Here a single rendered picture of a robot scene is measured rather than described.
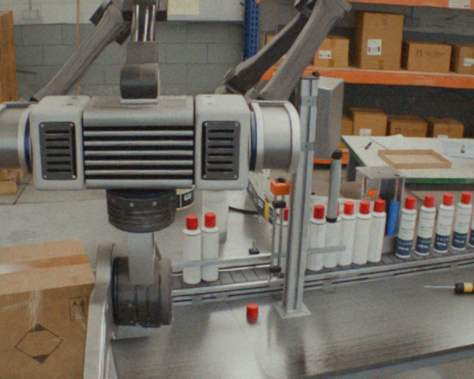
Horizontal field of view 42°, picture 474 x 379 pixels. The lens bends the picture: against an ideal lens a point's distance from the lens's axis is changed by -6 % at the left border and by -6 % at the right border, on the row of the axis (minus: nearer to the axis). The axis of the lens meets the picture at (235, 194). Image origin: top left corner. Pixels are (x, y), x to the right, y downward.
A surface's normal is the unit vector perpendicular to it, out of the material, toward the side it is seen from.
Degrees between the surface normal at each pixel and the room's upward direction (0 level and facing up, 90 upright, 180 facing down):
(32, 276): 0
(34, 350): 90
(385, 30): 89
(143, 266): 90
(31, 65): 90
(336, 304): 0
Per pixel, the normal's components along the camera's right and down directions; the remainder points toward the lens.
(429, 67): 0.05, 0.36
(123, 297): 0.08, 0.05
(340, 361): 0.03, -0.94
